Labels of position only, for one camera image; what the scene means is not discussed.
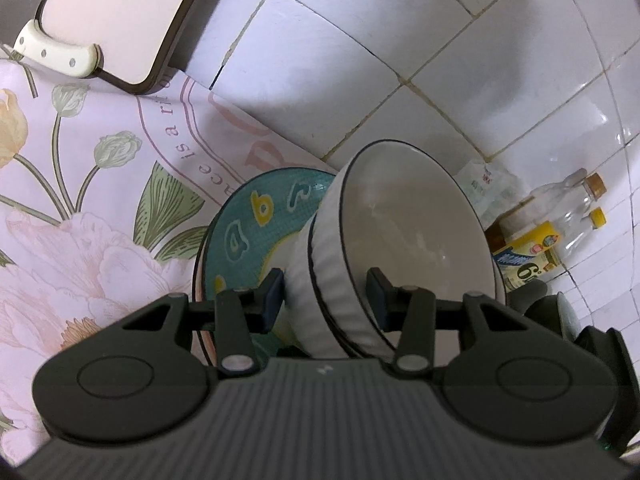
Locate white salt bag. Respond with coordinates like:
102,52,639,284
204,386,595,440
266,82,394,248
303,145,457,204
452,159,532,232

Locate white bowl black rim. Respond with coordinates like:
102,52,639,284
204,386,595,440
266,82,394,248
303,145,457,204
305,210,353,358
280,227,331,358
316,139,505,361

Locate white plate black rim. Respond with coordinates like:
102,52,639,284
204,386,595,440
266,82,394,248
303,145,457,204
192,230,213,363

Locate cooking oil bottle yellow label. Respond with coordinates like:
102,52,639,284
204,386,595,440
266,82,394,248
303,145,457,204
482,171,609,267

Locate blue fried egg plate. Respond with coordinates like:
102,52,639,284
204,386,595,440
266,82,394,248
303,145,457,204
199,169,338,361

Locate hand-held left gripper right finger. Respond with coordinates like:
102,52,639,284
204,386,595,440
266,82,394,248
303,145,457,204
366,267,528,376

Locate clear vinegar bottle yellow cap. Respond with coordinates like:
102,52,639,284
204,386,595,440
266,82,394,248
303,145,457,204
502,207,609,293

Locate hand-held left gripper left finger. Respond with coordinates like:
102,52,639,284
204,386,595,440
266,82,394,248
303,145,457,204
122,268,286,376

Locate floral tablecloth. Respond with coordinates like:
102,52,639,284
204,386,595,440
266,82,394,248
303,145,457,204
0,45,342,467

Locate white cutting board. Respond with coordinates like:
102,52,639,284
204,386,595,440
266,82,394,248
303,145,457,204
39,0,237,97

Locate cleaver with white handle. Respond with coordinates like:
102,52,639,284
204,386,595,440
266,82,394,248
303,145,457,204
0,0,104,79

